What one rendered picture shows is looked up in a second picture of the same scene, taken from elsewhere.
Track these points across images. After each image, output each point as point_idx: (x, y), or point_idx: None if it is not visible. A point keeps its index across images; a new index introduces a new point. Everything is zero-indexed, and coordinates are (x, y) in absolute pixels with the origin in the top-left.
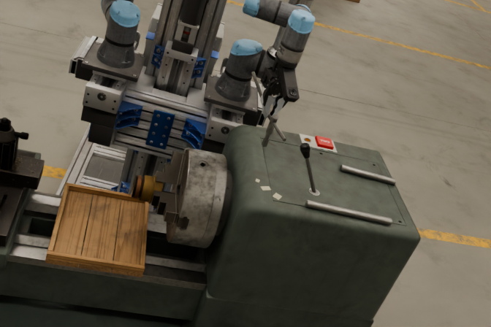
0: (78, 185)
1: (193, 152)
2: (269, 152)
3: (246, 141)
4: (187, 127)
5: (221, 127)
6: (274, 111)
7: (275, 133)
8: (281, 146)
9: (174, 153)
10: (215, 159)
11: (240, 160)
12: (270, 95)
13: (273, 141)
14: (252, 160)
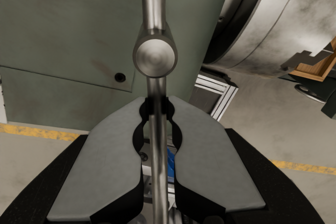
0: (311, 78)
1: (334, 25)
2: (122, 22)
3: (176, 74)
4: (171, 167)
5: (147, 160)
6: (139, 114)
7: (79, 113)
8: (73, 61)
9: (331, 48)
10: None
11: None
12: (237, 210)
13: (94, 82)
14: None
